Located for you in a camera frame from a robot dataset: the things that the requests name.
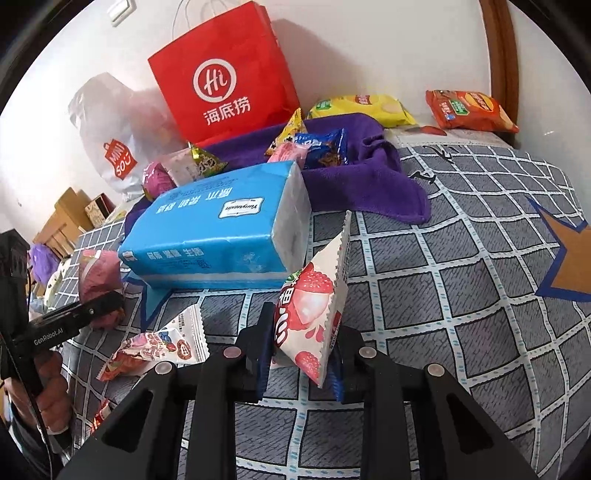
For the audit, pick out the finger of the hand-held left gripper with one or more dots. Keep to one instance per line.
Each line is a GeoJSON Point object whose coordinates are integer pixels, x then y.
{"type": "Point", "coordinates": [99, 309]}

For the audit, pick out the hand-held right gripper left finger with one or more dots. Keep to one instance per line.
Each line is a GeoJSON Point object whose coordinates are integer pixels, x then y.
{"type": "Point", "coordinates": [258, 341]}

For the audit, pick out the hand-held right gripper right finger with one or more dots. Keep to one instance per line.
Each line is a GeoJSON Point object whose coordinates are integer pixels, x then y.
{"type": "Point", "coordinates": [355, 369]}

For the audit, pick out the dark pink snack packet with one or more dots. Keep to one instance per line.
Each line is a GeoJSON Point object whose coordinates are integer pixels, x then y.
{"type": "Point", "coordinates": [99, 277]}

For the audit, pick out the white lychee snack packet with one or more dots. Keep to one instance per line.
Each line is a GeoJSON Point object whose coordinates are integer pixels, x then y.
{"type": "Point", "coordinates": [309, 295]}

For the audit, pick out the blue cookie packet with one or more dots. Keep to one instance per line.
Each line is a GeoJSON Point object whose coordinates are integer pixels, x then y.
{"type": "Point", "coordinates": [323, 147]}

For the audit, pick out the person's left forearm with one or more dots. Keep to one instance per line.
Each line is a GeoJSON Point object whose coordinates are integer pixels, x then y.
{"type": "Point", "coordinates": [23, 452]}

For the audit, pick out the person's left hand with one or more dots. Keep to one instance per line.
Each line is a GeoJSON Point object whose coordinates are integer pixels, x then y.
{"type": "Point", "coordinates": [51, 397]}

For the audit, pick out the white strawberry-print snack packet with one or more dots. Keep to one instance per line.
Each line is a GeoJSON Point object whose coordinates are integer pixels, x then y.
{"type": "Point", "coordinates": [157, 344]}

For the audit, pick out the lilac bag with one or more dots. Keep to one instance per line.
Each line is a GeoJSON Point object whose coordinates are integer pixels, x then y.
{"type": "Point", "coordinates": [44, 261]}

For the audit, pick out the cardboard boxes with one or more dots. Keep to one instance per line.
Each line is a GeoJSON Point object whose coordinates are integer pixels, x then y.
{"type": "Point", "coordinates": [64, 217]}

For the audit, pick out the patterned box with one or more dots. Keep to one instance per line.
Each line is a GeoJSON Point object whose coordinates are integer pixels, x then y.
{"type": "Point", "coordinates": [99, 210]}

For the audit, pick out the red snack packet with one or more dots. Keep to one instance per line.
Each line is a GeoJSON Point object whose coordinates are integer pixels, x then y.
{"type": "Point", "coordinates": [100, 415]}

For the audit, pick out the blue tissue pack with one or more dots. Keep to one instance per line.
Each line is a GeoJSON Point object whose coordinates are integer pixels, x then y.
{"type": "Point", "coordinates": [207, 230]}

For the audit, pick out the magenta snack packet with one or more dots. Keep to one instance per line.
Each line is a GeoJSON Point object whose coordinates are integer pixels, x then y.
{"type": "Point", "coordinates": [157, 182]}

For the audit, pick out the grey plaid bedsheet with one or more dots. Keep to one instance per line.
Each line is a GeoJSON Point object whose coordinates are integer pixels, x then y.
{"type": "Point", "coordinates": [461, 277]}

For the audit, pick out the pale pink snack packet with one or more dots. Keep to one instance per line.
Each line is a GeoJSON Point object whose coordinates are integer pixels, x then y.
{"type": "Point", "coordinates": [182, 168]}

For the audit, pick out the green triangular snack packet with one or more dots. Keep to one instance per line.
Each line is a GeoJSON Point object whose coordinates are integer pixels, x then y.
{"type": "Point", "coordinates": [207, 161]}

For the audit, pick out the white plastic bag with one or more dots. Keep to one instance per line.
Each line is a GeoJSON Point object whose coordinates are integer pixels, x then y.
{"type": "Point", "coordinates": [101, 124]}

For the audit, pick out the light pink snack packet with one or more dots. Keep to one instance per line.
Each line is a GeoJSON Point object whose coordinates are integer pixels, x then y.
{"type": "Point", "coordinates": [286, 152]}

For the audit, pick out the purple towel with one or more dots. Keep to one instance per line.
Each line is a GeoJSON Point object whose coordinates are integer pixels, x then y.
{"type": "Point", "coordinates": [369, 175]}

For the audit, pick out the yellow triangular snack packet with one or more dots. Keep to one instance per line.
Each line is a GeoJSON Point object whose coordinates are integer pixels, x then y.
{"type": "Point", "coordinates": [291, 131]}

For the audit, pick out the yellow chip bag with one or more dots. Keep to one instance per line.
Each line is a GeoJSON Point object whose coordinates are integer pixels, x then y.
{"type": "Point", "coordinates": [360, 110]}

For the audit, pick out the white fruit-print cloth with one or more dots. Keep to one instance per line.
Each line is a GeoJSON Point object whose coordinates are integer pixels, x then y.
{"type": "Point", "coordinates": [461, 138]}

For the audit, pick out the red paper bag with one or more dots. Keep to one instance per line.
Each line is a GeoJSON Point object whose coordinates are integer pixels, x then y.
{"type": "Point", "coordinates": [221, 60]}

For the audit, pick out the orange chip bag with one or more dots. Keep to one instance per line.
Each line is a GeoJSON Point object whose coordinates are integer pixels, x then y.
{"type": "Point", "coordinates": [466, 110]}

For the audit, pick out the white wall switch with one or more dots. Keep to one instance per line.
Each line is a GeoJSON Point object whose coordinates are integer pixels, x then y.
{"type": "Point", "coordinates": [121, 11]}

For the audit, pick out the wooden door frame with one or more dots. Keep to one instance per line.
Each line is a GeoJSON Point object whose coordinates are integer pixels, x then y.
{"type": "Point", "coordinates": [501, 55]}

